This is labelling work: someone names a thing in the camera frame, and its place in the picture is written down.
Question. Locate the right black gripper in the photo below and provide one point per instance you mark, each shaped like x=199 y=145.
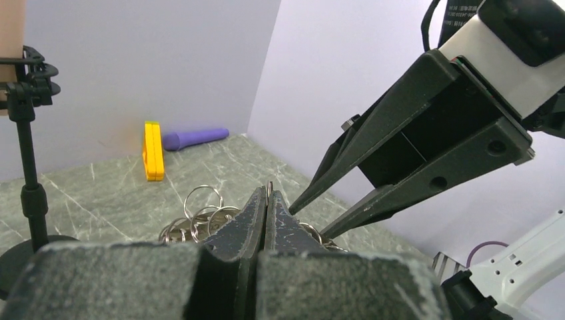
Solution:
x=439 y=125

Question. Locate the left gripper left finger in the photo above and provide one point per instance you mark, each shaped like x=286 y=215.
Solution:
x=212 y=279

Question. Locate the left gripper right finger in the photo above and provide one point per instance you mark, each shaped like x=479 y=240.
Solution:
x=338 y=285

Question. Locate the metal disc with keyrings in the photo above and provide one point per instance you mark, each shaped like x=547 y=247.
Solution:
x=196 y=227

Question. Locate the yellow block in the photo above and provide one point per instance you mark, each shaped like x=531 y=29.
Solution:
x=153 y=152

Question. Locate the purple microphone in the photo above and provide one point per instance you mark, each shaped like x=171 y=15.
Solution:
x=178 y=140

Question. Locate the tall black mic stand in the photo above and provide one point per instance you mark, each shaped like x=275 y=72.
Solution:
x=32 y=88

